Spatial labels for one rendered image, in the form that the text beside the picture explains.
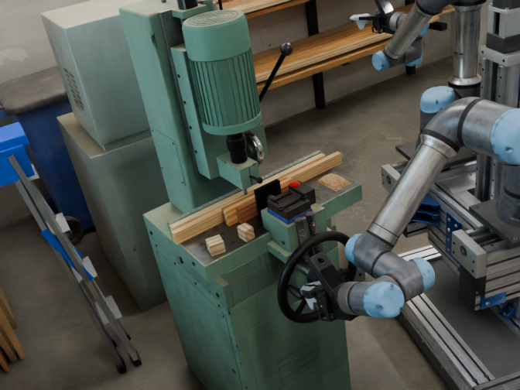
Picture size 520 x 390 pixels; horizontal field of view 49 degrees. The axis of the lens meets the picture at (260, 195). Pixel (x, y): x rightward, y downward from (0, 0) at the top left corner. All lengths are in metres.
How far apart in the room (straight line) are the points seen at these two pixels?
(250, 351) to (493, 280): 0.78
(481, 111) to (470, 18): 0.81
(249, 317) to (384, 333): 0.95
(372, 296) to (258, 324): 0.69
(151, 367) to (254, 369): 0.82
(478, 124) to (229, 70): 0.64
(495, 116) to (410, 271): 0.38
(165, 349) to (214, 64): 1.55
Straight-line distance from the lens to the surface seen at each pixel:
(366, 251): 1.36
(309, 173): 1.91
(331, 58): 4.25
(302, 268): 1.66
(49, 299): 3.29
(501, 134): 1.31
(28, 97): 3.27
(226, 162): 1.74
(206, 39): 1.51
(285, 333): 1.94
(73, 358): 2.87
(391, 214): 1.36
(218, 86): 1.55
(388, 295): 1.22
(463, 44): 2.15
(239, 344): 1.84
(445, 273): 2.59
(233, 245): 1.66
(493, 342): 2.32
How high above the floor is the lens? 1.85
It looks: 30 degrees down
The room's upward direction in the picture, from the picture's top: 10 degrees counter-clockwise
